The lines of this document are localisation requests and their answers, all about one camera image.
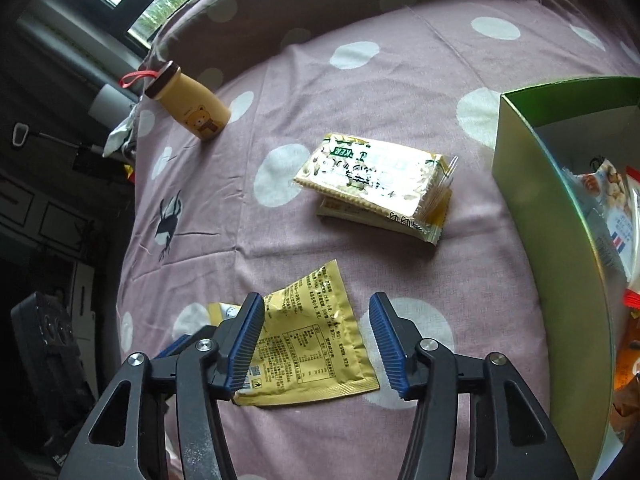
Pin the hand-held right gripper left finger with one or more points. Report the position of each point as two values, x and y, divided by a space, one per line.
245 340

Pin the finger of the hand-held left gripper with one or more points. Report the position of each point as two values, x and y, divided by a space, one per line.
172 347

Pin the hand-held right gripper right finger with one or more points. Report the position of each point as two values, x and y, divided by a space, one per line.
387 345

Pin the yellow snack packet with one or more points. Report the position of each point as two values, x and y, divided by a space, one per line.
310 335

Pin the green cardboard box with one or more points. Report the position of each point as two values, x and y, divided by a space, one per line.
540 210

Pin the brown red snack packet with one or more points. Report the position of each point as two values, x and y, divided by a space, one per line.
625 415

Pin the small yellow white sachet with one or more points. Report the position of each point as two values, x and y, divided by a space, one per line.
222 312

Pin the yellow cracker packet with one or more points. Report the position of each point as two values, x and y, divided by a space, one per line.
370 175
380 225

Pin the dark cabinet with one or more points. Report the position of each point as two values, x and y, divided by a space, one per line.
50 215

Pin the grey white cloth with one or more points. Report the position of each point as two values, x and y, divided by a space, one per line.
120 132

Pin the metal carabiner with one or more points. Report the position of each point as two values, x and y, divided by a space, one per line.
20 135

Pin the yellow bear print bottle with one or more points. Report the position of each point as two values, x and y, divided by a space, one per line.
200 110

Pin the orange snack packet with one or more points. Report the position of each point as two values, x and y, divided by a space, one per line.
627 360

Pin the white roll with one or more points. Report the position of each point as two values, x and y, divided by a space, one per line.
107 105

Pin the white blue nut packet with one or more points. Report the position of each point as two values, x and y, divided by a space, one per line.
617 220

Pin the pink polka-dot bed sheet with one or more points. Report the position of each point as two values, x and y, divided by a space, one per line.
350 85

